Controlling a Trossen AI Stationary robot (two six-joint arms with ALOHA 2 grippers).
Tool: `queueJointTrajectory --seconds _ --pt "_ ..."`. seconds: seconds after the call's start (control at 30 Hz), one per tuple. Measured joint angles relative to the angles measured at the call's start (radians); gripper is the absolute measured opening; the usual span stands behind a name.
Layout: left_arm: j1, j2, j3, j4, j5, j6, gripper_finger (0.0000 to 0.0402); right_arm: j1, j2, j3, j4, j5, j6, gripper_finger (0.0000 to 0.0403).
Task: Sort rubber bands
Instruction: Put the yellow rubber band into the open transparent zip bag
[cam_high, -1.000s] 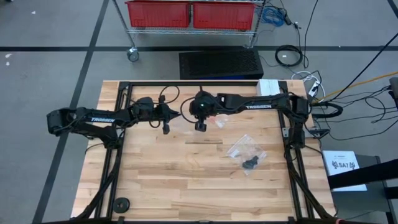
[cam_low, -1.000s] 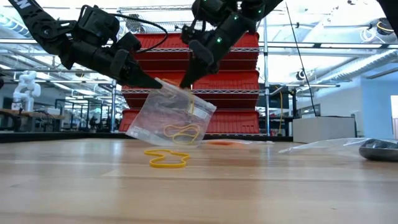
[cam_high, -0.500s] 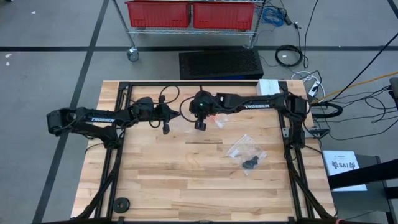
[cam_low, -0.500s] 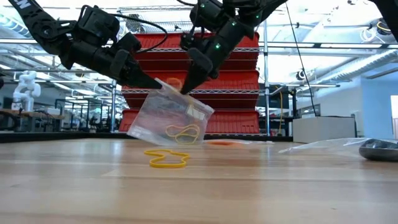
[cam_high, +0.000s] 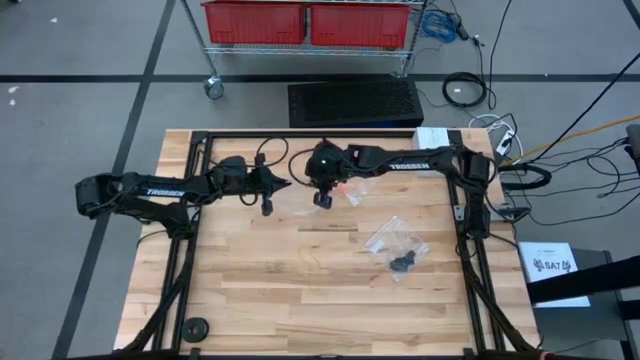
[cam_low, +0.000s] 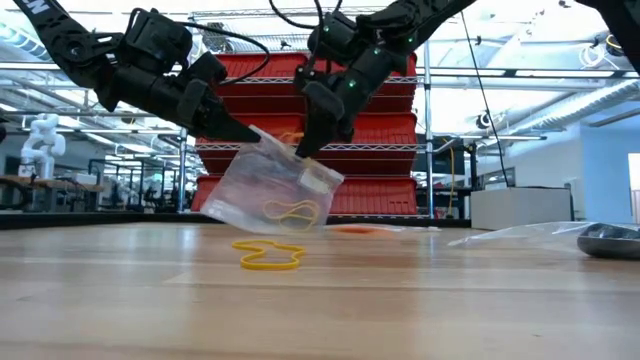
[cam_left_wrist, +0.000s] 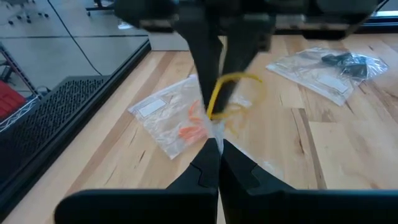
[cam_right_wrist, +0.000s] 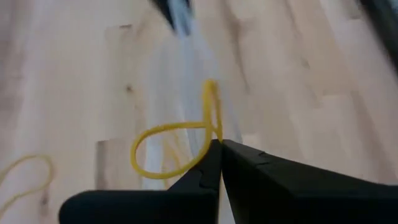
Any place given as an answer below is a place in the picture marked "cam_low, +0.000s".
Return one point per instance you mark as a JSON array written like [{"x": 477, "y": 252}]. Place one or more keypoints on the orange rubber band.
[
  {"x": 350, "y": 230},
  {"x": 372, "y": 230}
]

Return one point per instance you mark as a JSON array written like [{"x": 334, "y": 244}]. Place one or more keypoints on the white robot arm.
[{"x": 42, "y": 145}]

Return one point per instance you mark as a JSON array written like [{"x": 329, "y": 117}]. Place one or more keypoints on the white box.
[{"x": 520, "y": 207}]

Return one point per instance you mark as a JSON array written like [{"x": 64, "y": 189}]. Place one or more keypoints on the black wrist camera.
[
  {"x": 209, "y": 67},
  {"x": 306, "y": 79}
]

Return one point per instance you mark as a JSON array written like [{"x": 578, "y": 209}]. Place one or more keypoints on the round ceiling camera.
[{"x": 484, "y": 120}]

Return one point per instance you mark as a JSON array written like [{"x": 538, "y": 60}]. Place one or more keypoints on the wooden workbench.
[{"x": 50, "y": 182}]

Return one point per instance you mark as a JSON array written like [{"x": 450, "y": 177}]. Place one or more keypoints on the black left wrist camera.
[{"x": 209, "y": 67}]

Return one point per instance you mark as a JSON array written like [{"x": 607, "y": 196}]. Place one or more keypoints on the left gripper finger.
[{"x": 230, "y": 129}]

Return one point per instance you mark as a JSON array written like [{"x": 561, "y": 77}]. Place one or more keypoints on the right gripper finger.
[{"x": 312, "y": 137}]

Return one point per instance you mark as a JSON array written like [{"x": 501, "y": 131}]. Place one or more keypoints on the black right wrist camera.
[{"x": 306, "y": 79}]

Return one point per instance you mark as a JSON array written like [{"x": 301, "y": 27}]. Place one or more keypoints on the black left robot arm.
[{"x": 65, "y": 40}]

